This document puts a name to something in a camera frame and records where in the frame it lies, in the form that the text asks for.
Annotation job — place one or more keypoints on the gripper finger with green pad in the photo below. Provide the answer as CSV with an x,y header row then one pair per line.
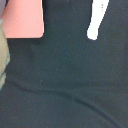
x,y
4,56

